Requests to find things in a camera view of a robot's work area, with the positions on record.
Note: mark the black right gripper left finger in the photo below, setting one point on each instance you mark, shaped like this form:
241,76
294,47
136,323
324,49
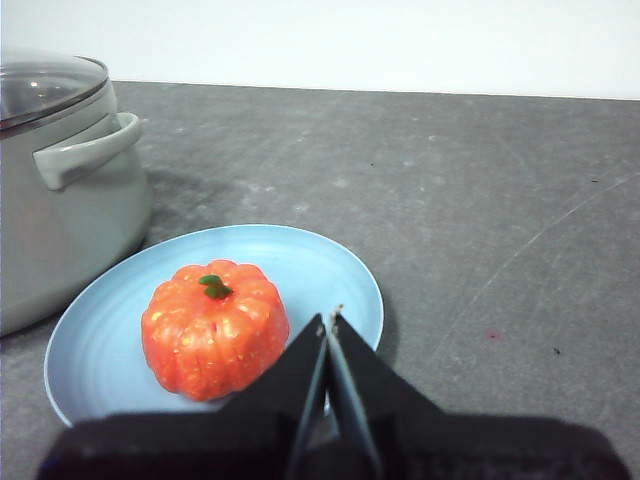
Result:
225,445

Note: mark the blue plate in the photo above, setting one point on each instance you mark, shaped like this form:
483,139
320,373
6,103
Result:
100,330

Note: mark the pale green electric steamer pot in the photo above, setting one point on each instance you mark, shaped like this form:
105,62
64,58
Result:
65,225

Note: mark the orange pumpkin with green stem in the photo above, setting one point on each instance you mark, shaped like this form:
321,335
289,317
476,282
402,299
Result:
210,330

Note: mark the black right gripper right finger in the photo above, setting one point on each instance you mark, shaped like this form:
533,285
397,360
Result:
450,450

